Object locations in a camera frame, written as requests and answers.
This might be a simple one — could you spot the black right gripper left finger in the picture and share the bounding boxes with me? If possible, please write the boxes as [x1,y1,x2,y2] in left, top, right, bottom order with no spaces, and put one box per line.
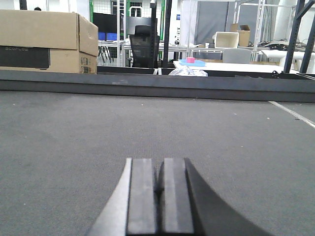
[87,158,158,236]

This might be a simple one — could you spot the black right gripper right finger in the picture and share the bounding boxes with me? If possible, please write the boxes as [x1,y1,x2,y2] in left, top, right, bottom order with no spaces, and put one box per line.
[159,158,270,236]

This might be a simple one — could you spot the dark grey conveyor belt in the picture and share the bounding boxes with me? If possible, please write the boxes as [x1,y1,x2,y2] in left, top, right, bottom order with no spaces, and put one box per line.
[0,91,315,236]

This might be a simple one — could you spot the pink box on tray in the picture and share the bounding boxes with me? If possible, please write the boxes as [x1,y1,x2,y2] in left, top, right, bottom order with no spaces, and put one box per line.
[186,57,195,63]

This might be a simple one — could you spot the small brown cardboard box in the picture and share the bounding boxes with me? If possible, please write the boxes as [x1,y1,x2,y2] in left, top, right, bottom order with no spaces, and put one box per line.
[230,23,251,47]

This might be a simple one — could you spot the large brown cardboard box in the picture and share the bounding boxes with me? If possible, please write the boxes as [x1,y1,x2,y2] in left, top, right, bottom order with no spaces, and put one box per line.
[0,10,98,74]

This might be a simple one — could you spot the crumpled clear plastic bag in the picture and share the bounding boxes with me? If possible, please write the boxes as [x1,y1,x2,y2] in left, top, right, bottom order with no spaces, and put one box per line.
[169,66,208,77]

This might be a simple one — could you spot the white table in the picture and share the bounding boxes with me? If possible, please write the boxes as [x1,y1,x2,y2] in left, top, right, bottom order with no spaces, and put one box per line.
[173,60,300,74]

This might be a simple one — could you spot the light blue tray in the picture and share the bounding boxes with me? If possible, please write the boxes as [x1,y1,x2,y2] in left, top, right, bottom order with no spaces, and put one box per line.
[179,59,206,67]

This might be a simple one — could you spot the white open storage bin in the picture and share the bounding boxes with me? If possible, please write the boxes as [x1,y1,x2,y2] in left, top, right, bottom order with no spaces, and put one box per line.
[212,31,239,48]

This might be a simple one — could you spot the blue plastic crate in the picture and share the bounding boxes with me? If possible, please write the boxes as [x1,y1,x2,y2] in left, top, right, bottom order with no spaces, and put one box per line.
[106,32,118,41]

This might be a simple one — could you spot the black mesh office chair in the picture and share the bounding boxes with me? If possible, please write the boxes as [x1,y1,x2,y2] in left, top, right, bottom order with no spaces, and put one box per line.
[129,25,159,68]

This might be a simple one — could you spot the black vertical post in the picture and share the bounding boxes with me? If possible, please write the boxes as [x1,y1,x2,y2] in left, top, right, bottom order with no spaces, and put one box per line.
[162,0,172,68]

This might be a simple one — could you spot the black conveyor side rail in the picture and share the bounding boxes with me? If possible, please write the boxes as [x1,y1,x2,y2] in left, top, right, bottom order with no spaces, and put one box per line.
[0,70,315,103]

